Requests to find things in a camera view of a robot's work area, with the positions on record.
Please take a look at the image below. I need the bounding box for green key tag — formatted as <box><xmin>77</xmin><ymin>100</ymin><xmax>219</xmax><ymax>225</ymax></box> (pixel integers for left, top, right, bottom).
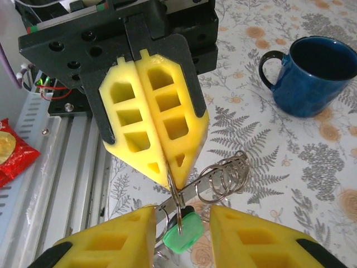
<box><xmin>162</xmin><ymin>205</ymin><xmax>203</xmax><ymax>254</ymax></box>

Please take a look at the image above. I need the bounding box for red snack packet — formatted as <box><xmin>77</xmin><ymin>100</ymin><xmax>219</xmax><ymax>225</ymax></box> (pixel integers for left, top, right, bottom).
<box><xmin>0</xmin><ymin>117</ymin><xmax>41</xmax><ymax>189</ymax></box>

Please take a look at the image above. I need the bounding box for metal key holder with rings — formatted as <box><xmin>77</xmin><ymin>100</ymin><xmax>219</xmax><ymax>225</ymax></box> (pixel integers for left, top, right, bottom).
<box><xmin>152</xmin><ymin>150</ymin><xmax>252</xmax><ymax>268</ymax></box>

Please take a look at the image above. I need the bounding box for blue enamel mug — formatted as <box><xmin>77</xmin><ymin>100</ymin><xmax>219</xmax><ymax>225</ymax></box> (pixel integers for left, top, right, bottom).
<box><xmin>258</xmin><ymin>36</ymin><xmax>357</xmax><ymax>118</ymax></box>

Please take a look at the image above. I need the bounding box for aluminium mounting rail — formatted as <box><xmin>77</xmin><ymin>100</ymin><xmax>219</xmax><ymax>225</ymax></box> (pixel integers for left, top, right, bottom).
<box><xmin>0</xmin><ymin>111</ymin><xmax>112</xmax><ymax>268</ymax></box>

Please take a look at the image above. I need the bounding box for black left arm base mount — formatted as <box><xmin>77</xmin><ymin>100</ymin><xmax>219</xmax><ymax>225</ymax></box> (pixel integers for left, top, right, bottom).
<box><xmin>47</xmin><ymin>80</ymin><xmax>94</xmax><ymax>117</ymax></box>

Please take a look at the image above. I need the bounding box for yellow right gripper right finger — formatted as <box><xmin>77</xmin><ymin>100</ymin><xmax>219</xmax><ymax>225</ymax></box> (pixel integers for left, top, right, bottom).
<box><xmin>209</xmin><ymin>205</ymin><xmax>348</xmax><ymax>268</ymax></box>

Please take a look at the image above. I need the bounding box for black controller board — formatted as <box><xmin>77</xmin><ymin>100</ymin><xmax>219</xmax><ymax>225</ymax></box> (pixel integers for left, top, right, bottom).
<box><xmin>35</xmin><ymin>76</ymin><xmax>69</xmax><ymax>101</ymax></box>

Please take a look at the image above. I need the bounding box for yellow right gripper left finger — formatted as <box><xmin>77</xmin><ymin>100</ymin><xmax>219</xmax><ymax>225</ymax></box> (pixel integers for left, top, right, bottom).
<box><xmin>26</xmin><ymin>208</ymin><xmax>157</xmax><ymax>268</ymax></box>

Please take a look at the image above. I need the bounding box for grey slotted cable duct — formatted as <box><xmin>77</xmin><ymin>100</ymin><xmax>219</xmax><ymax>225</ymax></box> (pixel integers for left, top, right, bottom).
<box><xmin>15</xmin><ymin>89</ymin><xmax>54</xmax><ymax>143</ymax></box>

